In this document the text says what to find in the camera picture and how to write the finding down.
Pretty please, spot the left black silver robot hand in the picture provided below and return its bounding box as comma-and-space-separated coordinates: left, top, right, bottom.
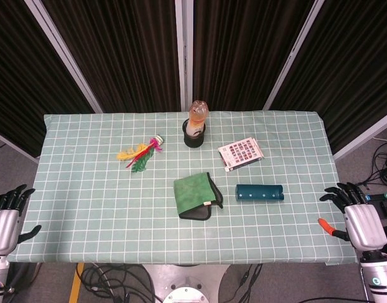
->
0, 184, 42, 256

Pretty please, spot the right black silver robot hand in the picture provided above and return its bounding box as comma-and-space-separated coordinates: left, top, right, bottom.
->
318, 182, 387, 253

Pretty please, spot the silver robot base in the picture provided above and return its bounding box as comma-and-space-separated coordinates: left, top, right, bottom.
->
141, 264, 232, 303

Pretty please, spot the patterned card box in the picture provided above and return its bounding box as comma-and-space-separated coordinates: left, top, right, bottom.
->
217, 136, 265, 173

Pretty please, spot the green white checkered tablecloth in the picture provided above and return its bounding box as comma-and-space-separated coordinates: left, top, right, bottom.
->
5, 110, 358, 265

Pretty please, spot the teal rectangular box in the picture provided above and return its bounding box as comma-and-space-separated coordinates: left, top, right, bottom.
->
235, 184, 285, 203

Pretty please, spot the black fabric partition panel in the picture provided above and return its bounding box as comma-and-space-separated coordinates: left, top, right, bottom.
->
176, 0, 325, 112
0, 0, 103, 163
264, 0, 387, 161
24, 0, 194, 114

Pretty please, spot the colourful feather shuttlecock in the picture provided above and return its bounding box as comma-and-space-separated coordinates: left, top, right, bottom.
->
116, 134, 165, 174

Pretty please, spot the black cup holder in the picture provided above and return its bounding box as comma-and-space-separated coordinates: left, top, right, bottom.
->
181, 119, 207, 148

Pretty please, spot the orange drink plastic bottle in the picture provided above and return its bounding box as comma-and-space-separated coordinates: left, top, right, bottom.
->
188, 100, 210, 135

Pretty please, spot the black floor cable bundle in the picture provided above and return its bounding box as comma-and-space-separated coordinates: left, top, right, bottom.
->
78, 263, 156, 303
341, 128, 387, 192

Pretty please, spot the black cable with inline box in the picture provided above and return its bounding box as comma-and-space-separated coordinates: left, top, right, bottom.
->
239, 264, 264, 288

